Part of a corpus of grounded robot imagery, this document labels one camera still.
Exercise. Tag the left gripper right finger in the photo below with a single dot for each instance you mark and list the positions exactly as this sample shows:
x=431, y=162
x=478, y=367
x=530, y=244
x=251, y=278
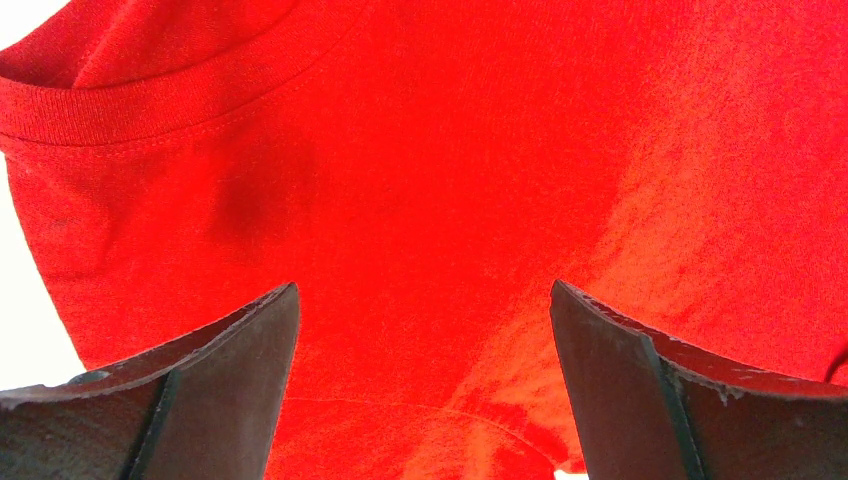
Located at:
x=650, y=406

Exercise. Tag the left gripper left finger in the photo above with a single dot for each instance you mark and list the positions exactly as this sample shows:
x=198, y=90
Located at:
x=202, y=406

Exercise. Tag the red t-shirt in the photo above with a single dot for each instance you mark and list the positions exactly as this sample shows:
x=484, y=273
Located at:
x=424, y=171

